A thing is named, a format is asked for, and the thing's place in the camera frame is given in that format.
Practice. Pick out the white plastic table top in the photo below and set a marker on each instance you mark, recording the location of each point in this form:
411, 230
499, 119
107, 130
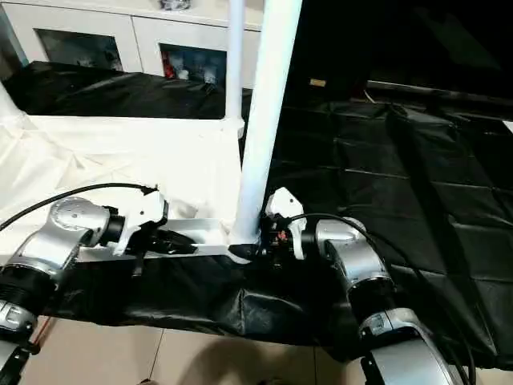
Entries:
120, 152

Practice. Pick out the white plastic table leg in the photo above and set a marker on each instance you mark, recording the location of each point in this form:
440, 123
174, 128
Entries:
234, 60
264, 120
6, 104

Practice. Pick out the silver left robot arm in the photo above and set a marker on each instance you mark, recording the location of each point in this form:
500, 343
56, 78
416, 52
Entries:
68, 228

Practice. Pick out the grey rounded robot part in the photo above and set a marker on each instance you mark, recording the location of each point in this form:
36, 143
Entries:
147, 381

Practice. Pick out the black plastic mat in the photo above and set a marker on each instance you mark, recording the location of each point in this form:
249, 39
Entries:
401, 180

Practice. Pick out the white jar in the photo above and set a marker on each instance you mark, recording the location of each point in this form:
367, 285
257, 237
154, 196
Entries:
183, 75
208, 76

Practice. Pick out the small yellow label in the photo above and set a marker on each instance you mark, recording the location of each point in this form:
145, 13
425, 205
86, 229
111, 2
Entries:
317, 82

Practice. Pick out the red container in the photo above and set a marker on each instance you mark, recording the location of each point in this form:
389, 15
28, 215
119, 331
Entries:
168, 66

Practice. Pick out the dark metal bar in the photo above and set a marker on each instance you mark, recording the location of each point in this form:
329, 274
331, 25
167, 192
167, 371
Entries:
441, 90

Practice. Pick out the white sideboard cabinet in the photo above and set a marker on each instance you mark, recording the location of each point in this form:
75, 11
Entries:
100, 20

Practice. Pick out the clear bag of dark parts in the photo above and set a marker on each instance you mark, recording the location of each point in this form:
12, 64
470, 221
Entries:
175, 4

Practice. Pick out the black backdrop cloth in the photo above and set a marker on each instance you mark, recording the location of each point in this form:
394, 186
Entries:
421, 40

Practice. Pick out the white flat board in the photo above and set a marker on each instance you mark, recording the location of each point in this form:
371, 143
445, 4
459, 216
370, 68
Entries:
509, 126

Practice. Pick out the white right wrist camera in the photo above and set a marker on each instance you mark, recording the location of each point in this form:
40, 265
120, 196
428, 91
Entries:
286, 204

